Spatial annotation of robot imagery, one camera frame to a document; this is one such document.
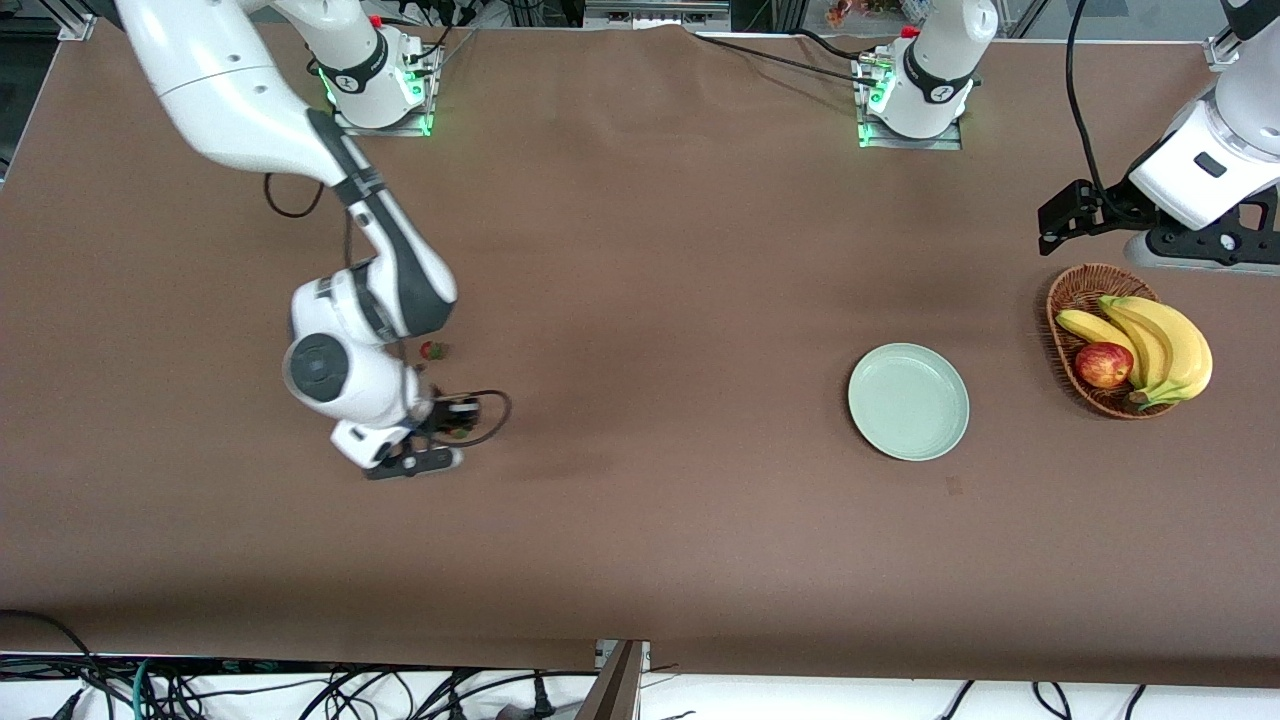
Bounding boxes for pale green round plate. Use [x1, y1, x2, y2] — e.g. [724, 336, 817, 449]
[847, 343, 971, 463]

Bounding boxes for brown wicker basket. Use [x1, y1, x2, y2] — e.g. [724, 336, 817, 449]
[1046, 263, 1186, 421]

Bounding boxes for red apple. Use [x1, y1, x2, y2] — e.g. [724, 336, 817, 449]
[1074, 341, 1135, 390]

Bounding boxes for yellow banana bunch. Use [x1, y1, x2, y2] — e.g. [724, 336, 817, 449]
[1056, 294, 1214, 411]

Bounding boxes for brown table cover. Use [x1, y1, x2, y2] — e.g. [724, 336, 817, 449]
[0, 18, 1280, 691]

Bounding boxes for grey box with sockets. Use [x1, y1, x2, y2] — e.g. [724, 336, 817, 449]
[583, 0, 732, 31]

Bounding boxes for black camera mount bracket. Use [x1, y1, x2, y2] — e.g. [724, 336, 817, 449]
[1100, 180, 1280, 267]

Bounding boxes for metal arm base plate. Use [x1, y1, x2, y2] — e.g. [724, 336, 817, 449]
[857, 55, 964, 152]
[328, 45, 434, 138]

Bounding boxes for short black table cable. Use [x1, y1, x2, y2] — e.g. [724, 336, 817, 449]
[790, 28, 871, 63]

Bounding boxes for brown beam with bracket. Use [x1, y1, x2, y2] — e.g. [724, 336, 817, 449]
[575, 640, 652, 720]

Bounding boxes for long black table cable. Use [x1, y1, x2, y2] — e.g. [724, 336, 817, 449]
[690, 33, 879, 86]

